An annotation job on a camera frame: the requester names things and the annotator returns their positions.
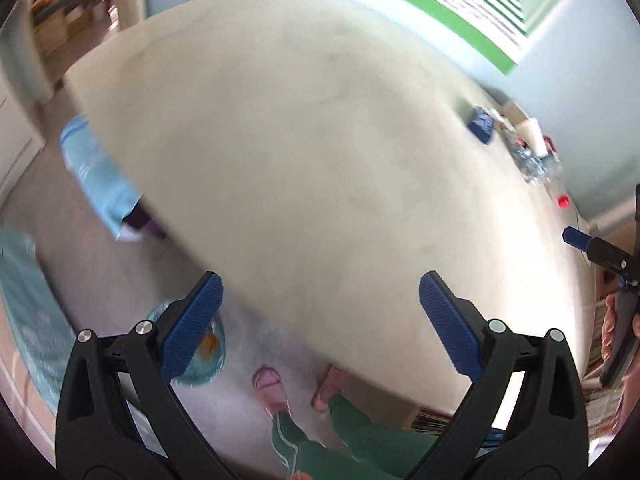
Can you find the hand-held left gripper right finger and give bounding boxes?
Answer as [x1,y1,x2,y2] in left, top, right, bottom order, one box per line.
[415,271,588,480]

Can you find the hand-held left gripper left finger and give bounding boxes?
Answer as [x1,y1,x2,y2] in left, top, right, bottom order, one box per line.
[55,271,236,480]

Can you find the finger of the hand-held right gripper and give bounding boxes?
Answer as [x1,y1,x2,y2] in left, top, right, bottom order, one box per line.
[562,226,640,286]

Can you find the bin with blue liner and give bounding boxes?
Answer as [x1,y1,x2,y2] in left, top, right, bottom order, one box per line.
[145,300,227,387]

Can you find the clear bottle red cap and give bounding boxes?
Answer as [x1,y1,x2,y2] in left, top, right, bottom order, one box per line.
[507,137,572,209]

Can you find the white paper cup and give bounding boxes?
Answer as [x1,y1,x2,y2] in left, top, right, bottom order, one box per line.
[515,117,548,157]

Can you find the blue snack packet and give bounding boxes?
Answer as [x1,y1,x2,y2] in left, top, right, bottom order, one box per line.
[465,106,497,145]

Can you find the person's right hand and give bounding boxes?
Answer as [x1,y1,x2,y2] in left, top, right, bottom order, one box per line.
[601,294,617,361]

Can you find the row of books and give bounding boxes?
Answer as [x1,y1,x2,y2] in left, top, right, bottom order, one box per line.
[410,405,457,433]

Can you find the pink slipper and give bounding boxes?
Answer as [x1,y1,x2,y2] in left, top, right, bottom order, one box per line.
[311,366,352,411]
[252,366,292,417]

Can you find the person's right leg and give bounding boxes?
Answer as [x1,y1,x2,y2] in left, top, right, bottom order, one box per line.
[327,394,453,480]

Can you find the person's leg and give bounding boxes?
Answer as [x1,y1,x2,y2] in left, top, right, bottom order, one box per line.
[271,407,346,480]
[327,394,453,480]

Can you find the teal floral quilt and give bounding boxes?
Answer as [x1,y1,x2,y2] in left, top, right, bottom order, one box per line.
[0,229,81,417]

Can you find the person's left leg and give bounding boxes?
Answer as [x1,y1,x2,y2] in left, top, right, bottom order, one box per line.
[271,407,346,480]

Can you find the bed with light blue sheet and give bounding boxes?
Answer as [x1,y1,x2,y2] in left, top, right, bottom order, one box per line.
[60,114,168,242]

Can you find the light wooden desk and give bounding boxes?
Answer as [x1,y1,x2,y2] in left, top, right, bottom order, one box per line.
[62,0,601,421]

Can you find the white cabinet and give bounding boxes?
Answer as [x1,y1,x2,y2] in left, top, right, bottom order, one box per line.
[0,72,47,203]

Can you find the green striped window blind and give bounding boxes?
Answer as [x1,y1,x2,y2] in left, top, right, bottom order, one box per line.
[352,0,593,77]

